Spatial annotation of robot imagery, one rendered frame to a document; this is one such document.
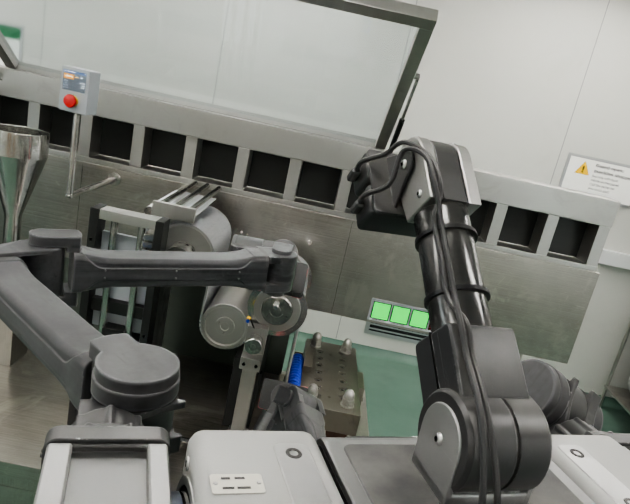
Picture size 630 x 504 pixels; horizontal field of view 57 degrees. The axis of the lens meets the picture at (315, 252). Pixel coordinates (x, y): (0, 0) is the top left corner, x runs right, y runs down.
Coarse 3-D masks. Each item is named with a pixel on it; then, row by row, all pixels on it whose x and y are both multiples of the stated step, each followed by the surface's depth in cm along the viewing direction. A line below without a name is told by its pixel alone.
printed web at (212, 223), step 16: (208, 208) 157; (176, 224) 137; (192, 224) 138; (208, 224) 144; (224, 224) 155; (208, 240) 138; (224, 240) 152; (160, 288) 154; (208, 288) 142; (304, 288) 151; (160, 304) 158; (208, 304) 149; (160, 320) 162; (160, 336) 167
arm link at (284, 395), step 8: (280, 392) 114; (288, 392) 112; (280, 400) 113; (288, 400) 110; (264, 416) 117; (272, 416) 115; (256, 424) 117; (264, 424) 116; (272, 424) 115; (280, 424) 115
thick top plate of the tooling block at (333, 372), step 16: (304, 352) 175; (320, 352) 175; (336, 352) 176; (352, 352) 179; (320, 368) 164; (336, 368) 166; (352, 368) 168; (304, 384) 153; (320, 384) 155; (336, 384) 157; (352, 384) 159; (336, 400) 149; (336, 416) 144; (352, 416) 144; (336, 432) 145; (352, 432) 145
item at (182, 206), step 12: (180, 192) 149; (192, 192) 150; (216, 192) 160; (156, 204) 133; (168, 204) 132; (180, 204) 136; (192, 204) 146; (204, 204) 149; (168, 216) 133; (180, 216) 133; (192, 216) 133
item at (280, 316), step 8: (264, 304) 139; (272, 304) 139; (280, 304) 139; (288, 304) 139; (264, 312) 140; (272, 312) 140; (280, 312) 140; (288, 312) 139; (272, 320) 140; (280, 320) 140
